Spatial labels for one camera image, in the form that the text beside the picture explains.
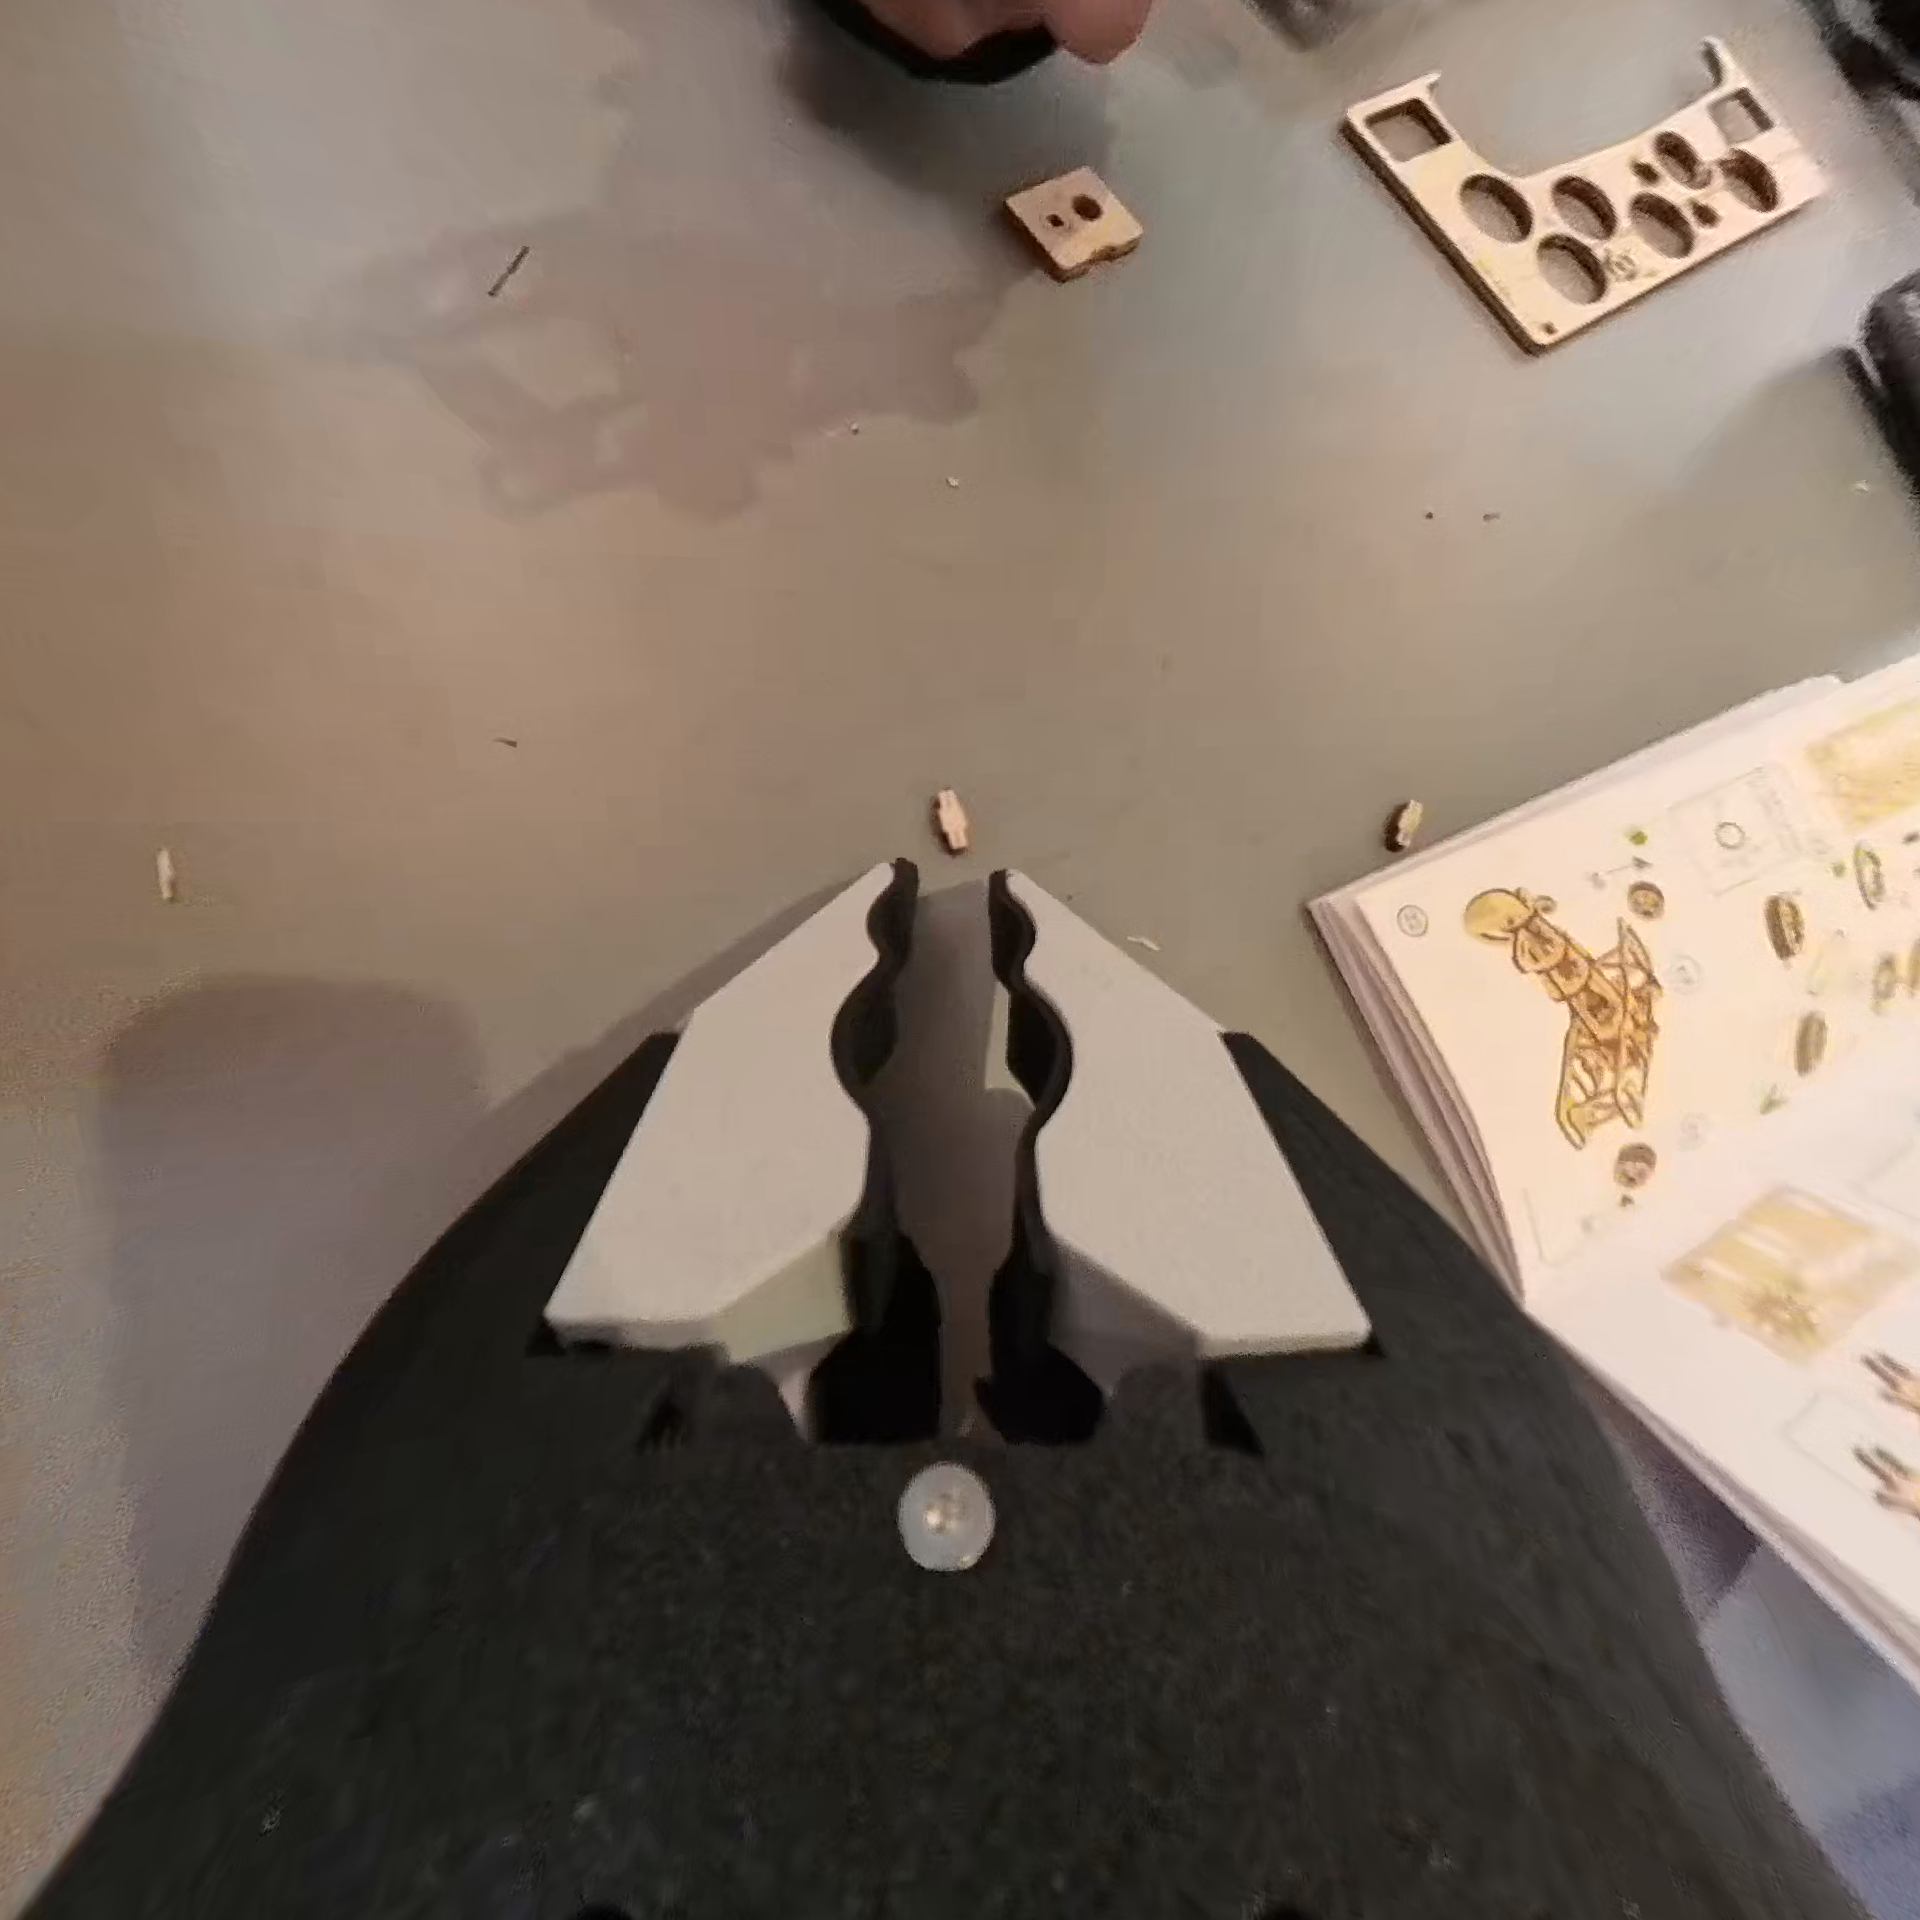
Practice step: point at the grey desk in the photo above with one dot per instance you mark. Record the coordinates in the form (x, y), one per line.
(452, 601)

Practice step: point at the instruction booklet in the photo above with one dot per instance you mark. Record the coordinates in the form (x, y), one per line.
(1650, 1082)

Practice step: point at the laser-cut wooden sheet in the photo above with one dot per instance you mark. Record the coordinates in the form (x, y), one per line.
(1520, 308)

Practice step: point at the small wooden peg piece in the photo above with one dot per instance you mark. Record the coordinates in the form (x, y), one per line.
(949, 821)
(1406, 824)

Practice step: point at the square wooden part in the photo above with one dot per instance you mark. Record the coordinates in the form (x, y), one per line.
(1075, 225)

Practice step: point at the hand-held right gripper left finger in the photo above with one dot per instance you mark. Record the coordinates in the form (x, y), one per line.
(692, 1187)

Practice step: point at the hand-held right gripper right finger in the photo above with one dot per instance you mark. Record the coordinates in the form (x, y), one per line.
(1187, 1187)

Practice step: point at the dark object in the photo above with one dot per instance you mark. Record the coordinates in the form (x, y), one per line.
(1892, 376)
(1868, 39)

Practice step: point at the person's left hand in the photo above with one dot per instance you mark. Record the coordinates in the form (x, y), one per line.
(1097, 21)

